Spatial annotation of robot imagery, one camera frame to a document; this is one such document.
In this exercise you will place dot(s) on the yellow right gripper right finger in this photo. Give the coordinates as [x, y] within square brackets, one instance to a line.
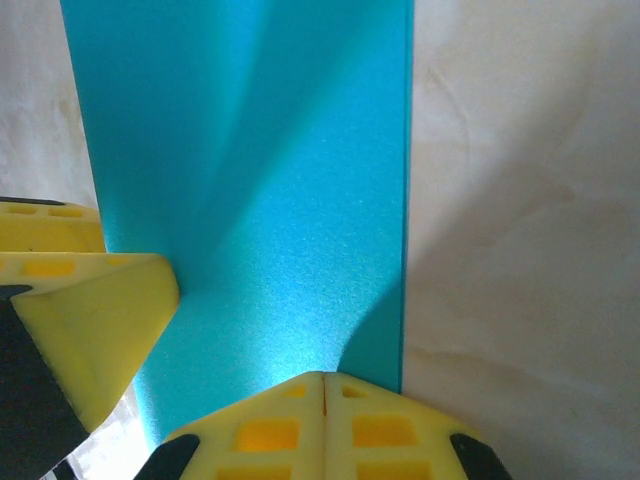
[390, 440]

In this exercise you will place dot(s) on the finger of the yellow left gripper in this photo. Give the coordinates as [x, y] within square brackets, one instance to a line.
[90, 325]
[50, 230]

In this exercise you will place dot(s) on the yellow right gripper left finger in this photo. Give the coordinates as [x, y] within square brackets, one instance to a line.
[270, 440]

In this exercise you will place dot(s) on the teal cloth sheet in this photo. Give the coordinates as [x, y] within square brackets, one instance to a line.
[250, 175]

